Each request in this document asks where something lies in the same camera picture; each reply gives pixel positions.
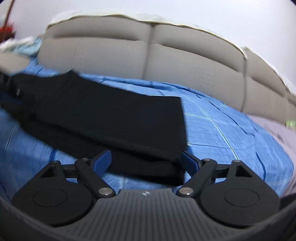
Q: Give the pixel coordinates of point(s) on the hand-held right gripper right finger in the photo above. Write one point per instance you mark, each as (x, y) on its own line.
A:
(190, 163)

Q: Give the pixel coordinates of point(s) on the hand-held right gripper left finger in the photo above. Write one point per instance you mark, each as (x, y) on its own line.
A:
(101, 162)

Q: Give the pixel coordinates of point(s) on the black pants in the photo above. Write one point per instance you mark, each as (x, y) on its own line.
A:
(104, 120)

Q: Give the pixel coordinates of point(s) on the light blue cloth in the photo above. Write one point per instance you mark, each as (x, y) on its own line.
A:
(22, 46)

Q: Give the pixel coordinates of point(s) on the blue patterned blanket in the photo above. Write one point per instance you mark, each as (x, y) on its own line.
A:
(231, 139)

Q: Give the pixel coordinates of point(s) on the red object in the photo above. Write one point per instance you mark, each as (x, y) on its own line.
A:
(6, 30)

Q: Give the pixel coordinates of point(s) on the pale lilac pillow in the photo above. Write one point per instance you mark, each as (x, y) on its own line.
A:
(275, 134)

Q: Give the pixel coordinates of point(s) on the beige padded headboard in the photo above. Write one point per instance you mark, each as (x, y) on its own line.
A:
(185, 60)

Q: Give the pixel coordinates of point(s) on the dark cloth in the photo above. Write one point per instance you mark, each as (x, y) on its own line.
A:
(289, 198)

